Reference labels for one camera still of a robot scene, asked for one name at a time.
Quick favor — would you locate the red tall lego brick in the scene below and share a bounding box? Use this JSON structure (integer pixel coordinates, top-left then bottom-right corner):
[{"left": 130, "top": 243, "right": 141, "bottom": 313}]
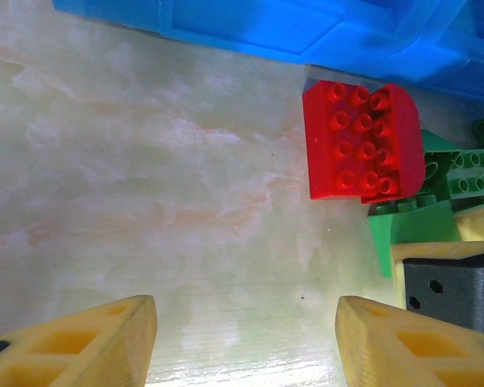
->
[{"left": 302, "top": 79, "right": 384, "bottom": 202}]

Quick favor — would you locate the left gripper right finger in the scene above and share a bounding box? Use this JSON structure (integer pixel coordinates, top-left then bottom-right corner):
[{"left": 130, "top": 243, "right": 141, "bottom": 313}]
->
[{"left": 334, "top": 296, "right": 484, "bottom": 387}]

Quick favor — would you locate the blue three-compartment bin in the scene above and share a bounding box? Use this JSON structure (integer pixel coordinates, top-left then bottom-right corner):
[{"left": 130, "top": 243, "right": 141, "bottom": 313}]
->
[{"left": 52, "top": 0, "right": 484, "bottom": 112}]

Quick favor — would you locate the green lego plate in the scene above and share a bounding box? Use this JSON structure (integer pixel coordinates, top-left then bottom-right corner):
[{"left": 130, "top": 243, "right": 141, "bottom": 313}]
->
[{"left": 447, "top": 148, "right": 484, "bottom": 201}]

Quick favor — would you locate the red curved lego brick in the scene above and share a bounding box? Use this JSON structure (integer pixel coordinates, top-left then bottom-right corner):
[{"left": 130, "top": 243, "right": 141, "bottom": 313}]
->
[{"left": 361, "top": 83, "right": 428, "bottom": 205}]

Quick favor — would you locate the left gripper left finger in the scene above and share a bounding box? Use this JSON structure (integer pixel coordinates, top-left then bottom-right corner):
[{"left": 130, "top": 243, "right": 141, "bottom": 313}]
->
[{"left": 0, "top": 294, "right": 158, "bottom": 387}]

